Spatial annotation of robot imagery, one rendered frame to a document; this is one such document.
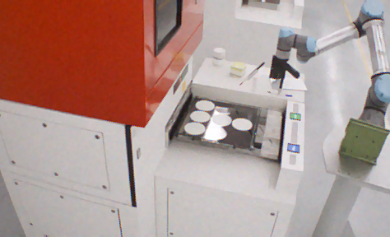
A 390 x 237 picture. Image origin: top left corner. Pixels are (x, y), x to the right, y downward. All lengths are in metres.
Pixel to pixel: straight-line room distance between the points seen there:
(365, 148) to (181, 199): 0.93
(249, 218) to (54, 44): 1.09
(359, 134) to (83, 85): 1.29
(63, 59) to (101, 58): 0.14
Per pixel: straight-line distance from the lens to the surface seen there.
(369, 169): 1.93
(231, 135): 1.77
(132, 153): 1.32
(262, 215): 1.67
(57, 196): 1.72
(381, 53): 1.89
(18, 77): 1.41
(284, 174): 1.58
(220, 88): 2.02
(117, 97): 1.21
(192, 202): 1.70
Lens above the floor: 1.96
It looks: 35 degrees down
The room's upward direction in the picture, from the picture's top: 4 degrees clockwise
